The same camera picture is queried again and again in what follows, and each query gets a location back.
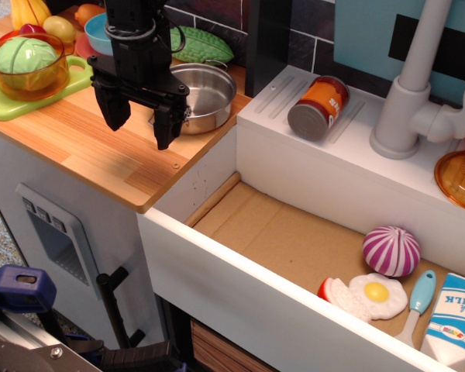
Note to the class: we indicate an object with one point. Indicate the yellow toy potato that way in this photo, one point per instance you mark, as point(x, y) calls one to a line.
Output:
point(60, 27)

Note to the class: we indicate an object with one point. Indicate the red toy apple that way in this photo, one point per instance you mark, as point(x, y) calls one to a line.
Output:
point(28, 30)

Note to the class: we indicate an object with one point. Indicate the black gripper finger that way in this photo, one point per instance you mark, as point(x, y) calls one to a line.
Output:
point(113, 104)
point(168, 120)

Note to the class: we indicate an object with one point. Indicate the green plastic cutting board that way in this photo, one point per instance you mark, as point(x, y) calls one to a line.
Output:
point(80, 78)

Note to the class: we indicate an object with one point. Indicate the pink plastic plate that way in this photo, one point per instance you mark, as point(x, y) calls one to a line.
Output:
point(88, 45)

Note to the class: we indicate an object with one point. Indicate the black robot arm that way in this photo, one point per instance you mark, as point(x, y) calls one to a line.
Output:
point(132, 10)

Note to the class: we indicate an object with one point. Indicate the purple striped toy onion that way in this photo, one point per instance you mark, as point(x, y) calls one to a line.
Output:
point(391, 251)

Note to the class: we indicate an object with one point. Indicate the stainless steel pot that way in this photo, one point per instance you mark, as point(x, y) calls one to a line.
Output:
point(212, 91)

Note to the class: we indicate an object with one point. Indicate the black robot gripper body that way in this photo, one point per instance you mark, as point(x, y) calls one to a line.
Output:
point(141, 62)

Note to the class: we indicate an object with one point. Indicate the toy fried egg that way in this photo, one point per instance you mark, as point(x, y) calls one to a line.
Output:
point(383, 297)

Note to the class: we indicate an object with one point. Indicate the cardboard sink liner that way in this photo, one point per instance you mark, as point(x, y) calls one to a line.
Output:
point(260, 265)

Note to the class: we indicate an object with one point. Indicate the orange toy soup can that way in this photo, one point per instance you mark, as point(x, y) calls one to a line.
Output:
point(318, 108)

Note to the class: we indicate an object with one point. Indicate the green toy cabbage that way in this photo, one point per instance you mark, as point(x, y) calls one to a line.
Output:
point(20, 55)

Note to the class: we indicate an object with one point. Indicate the grey toy faucet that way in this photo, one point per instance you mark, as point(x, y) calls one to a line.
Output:
point(407, 112)

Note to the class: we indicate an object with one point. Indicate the orange transparent plastic pot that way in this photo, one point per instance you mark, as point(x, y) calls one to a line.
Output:
point(39, 84)

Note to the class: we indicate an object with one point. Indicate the orange transparent pot lid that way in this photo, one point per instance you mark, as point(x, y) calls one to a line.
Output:
point(449, 175)

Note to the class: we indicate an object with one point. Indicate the blue plastic bowl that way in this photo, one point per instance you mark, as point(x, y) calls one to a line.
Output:
point(94, 29)

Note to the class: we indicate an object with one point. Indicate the grey oven control panel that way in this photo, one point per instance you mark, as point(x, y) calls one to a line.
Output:
point(64, 249)

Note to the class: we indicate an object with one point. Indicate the blue clamp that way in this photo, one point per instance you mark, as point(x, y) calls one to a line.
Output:
point(26, 290)

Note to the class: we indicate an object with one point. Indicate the toy apple slice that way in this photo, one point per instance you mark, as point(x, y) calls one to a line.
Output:
point(334, 291)

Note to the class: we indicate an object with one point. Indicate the green toy bitter gourd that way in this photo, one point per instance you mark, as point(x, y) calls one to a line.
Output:
point(193, 45)

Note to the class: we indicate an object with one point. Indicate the toy milk carton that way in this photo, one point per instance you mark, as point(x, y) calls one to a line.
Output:
point(444, 339)

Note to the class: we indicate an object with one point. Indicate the blue handled toy spatula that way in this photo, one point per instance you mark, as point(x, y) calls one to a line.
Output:
point(420, 299)

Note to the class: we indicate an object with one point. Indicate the orange toy fruit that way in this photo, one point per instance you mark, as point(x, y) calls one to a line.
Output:
point(86, 12)

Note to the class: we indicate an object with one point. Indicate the black oven door handle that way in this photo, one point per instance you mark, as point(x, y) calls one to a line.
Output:
point(107, 284)

